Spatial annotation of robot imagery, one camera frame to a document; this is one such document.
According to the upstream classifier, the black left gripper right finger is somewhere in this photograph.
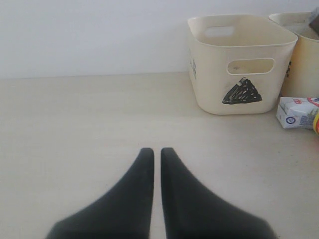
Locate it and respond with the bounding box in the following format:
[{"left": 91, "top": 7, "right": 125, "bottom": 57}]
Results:
[{"left": 160, "top": 148, "right": 277, "bottom": 239}]

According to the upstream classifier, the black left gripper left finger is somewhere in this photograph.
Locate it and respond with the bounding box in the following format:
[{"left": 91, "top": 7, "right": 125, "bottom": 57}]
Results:
[{"left": 47, "top": 148, "right": 155, "bottom": 239}]

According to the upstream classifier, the cream bin triangle mark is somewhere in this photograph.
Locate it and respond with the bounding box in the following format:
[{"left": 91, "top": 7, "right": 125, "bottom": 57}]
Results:
[{"left": 187, "top": 14, "right": 298, "bottom": 115}]

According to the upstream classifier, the yellow chips can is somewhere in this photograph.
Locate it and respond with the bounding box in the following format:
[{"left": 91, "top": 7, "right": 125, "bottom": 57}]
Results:
[{"left": 313, "top": 112, "right": 319, "bottom": 135}]

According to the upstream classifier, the white blue milk carton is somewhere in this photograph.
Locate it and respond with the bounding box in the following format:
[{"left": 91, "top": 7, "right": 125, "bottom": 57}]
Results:
[{"left": 276, "top": 97, "right": 319, "bottom": 129}]

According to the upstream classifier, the cream bin square mark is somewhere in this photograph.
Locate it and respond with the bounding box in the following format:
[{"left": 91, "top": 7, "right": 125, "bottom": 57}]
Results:
[{"left": 269, "top": 12, "right": 319, "bottom": 98}]

